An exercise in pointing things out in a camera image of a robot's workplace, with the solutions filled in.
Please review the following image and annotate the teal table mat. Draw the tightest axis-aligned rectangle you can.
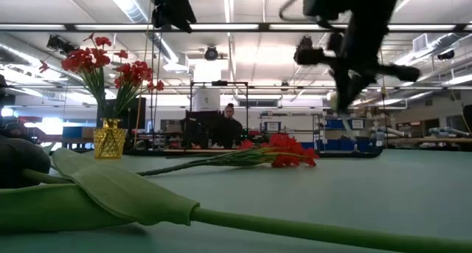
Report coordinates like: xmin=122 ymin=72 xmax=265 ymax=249
xmin=0 ymin=148 xmax=472 ymax=253

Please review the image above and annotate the white cabinet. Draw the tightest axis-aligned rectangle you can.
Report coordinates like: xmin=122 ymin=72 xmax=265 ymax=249
xmin=192 ymin=63 xmax=221 ymax=112

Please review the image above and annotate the black overhead camera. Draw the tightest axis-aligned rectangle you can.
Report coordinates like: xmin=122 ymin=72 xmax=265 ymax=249
xmin=204 ymin=45 xmax=220 ymax=62

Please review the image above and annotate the black overhead crossbeam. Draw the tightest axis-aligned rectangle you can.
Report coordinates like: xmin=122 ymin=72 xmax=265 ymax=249
xmin=0 ymin=22 xmax=472 ymax=33

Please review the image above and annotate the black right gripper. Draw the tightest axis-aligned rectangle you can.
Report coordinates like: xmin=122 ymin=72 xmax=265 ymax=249
xmin=294 ymin=24 xmax=421 ymax=113

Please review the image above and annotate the yellow faceted vase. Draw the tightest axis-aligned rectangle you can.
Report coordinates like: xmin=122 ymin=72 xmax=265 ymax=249
xmin=93 ymin=118 xmax=127 ymax=160

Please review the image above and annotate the blue storage cabinet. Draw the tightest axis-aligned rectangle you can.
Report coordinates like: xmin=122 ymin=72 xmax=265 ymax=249
xmin=324 ymin=118 xmax=384 ymax=153

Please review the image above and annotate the person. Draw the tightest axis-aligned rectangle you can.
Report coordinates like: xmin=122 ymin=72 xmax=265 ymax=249
xmin=217 ymin=103 xmax=244 ymax=149

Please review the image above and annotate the black metal rig frame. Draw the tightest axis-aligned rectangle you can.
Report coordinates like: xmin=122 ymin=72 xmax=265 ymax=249
xmin=190 ymin=80 xmax=249 ymax=150

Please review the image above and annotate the black aluminium table frame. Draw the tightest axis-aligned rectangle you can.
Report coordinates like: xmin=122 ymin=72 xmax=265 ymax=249
xmin=127 ymin=148 xmax=385 ymax=159

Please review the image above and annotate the red artificial flower bunch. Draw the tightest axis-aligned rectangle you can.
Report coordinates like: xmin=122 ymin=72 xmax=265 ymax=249
xmin=38 ymin=33 xmax=114 ymax=121
xmin=110 ymin=49 xmax=166 ymax=121
xmin=136 ymin=134 xmax=320 ymax=177

